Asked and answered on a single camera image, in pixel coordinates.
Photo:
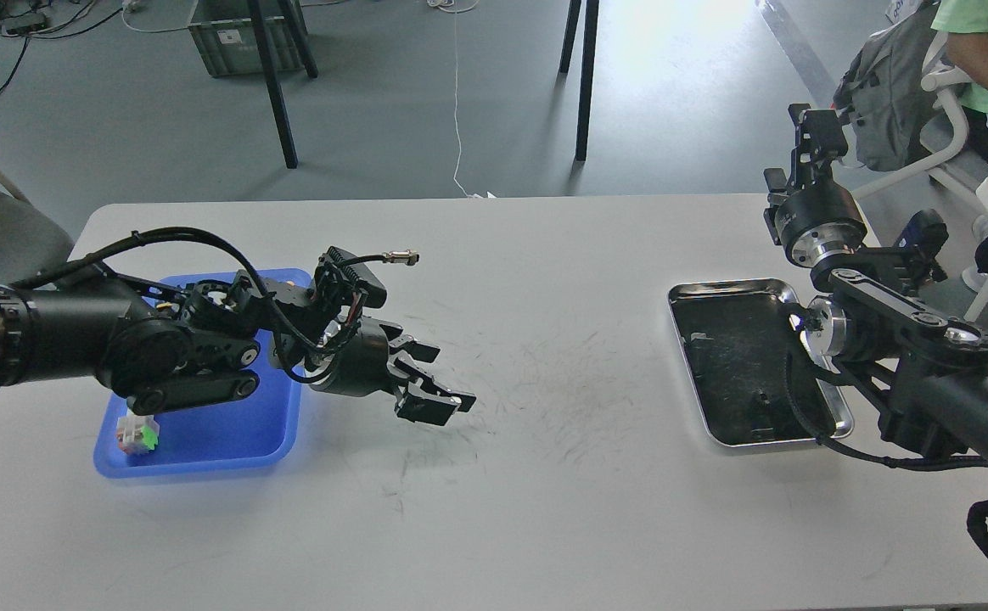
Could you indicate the white green switch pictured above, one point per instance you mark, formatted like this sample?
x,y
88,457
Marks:
x,y
137,434

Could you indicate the black table leg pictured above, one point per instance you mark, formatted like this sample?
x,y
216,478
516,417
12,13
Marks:
x,y
291,15
590,11

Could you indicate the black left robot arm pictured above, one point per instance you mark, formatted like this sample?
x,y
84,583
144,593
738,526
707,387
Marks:
x,y
164,348

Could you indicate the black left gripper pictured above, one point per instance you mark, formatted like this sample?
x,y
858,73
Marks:
x,y
361,369

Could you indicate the black table leg right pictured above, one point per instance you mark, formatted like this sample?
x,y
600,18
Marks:
x,y
590,11

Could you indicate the grey backpack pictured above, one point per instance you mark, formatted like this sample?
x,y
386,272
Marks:
x,y
881,97

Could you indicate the black table leg left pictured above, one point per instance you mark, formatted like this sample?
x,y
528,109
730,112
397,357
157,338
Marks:
x,y
291,15

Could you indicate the white office chair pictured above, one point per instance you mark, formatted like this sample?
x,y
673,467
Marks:
x,y
959,131

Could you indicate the grey plastic crate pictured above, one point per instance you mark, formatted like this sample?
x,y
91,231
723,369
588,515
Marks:
x,y
222,32

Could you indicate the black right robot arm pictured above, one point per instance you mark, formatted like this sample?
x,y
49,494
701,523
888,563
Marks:
x,y
926,373

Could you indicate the blue plastic tray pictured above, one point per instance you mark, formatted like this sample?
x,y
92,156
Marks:
x,y
249,433

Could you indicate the silver metal tray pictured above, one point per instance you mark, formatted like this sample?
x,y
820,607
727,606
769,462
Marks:
x,y
734,337

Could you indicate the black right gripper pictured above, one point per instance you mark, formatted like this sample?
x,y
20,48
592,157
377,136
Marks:
x,y
820,218

